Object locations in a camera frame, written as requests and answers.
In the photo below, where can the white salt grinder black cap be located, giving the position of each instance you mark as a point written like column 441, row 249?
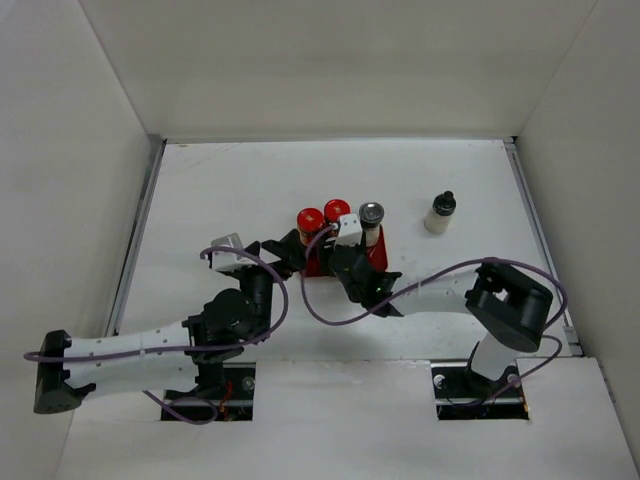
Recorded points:
column 439, row 216

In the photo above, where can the red lid chili sauce jar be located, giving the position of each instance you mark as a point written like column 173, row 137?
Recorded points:
column 310, row 221

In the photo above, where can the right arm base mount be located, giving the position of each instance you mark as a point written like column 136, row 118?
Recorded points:
column 462, row 395

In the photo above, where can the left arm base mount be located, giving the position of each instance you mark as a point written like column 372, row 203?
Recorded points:
column 229, row 399

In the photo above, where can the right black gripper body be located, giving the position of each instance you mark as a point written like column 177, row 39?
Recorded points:
column 354, row 295

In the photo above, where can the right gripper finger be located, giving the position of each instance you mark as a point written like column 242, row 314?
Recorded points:
column 318, row 261
column 376, row 256

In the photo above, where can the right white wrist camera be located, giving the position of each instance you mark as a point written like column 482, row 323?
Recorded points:
column 349, row 231

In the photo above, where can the red lacquer tray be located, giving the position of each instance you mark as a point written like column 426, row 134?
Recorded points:
column 381, row 239

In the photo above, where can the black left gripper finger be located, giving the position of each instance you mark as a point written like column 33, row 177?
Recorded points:
column 289, row 251
column 247, row 257

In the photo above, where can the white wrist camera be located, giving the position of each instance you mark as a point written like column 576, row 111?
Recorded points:
column 349, row 231
column 226, row 261

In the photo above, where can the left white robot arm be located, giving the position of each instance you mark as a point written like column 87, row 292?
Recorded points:
column 187, row 355

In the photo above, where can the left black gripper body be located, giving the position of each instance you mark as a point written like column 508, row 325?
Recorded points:
column 257, row 284

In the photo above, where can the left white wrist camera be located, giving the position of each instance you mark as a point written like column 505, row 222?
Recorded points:
column 226, row 261

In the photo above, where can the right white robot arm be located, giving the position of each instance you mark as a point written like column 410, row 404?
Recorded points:
column 511, row 306

